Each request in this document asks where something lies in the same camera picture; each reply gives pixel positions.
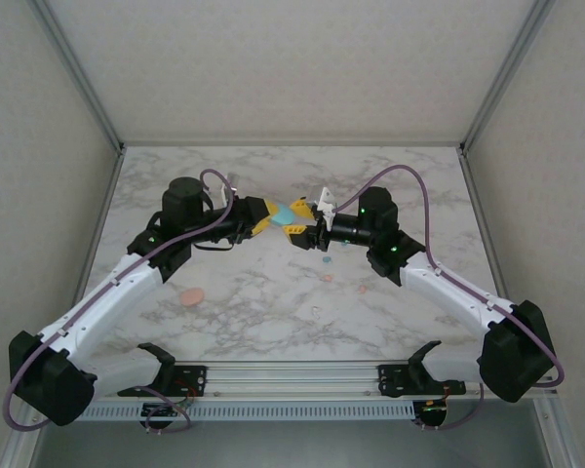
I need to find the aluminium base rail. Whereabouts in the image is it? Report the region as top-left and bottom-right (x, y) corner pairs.
(97, 360), (562, 402)

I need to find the aluminium frame post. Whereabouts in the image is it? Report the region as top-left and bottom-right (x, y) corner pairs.
(26, 0), (126, 152)
(459, 0), (563, 152)

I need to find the long purple right arm cable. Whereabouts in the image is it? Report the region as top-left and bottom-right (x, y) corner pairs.
(331, 164), (566, 389)

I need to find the long purple arm cable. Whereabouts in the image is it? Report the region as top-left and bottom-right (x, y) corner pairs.
(331, 164), (566, 389)
(2, 168), (238, 433)

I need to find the white slotted cable duct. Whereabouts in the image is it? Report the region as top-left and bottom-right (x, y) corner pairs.
(80, 400), (416, 421)

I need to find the teal earbud charging case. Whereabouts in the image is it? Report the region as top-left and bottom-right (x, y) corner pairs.
(271, 204), (298, 228)

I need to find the short purple cable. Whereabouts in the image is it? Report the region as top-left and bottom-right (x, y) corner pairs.
(135, 386), (192, 435)
(411, 379), (485, 433)

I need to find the pink earbud charging case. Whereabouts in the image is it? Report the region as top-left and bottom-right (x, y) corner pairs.
(179, 287), (206, 308)

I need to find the aluminium table side rail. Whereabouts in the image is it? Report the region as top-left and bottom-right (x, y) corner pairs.
(456, 144), (516, 308)
(56, 145), (127, 365)

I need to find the long purple left arm cable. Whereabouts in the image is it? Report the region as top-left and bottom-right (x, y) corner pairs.
(2, 168), (238, 433)

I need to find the small circuit board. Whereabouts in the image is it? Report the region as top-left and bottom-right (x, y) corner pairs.
(416, 400), (448, 423)
(140, 402), (191, 420)

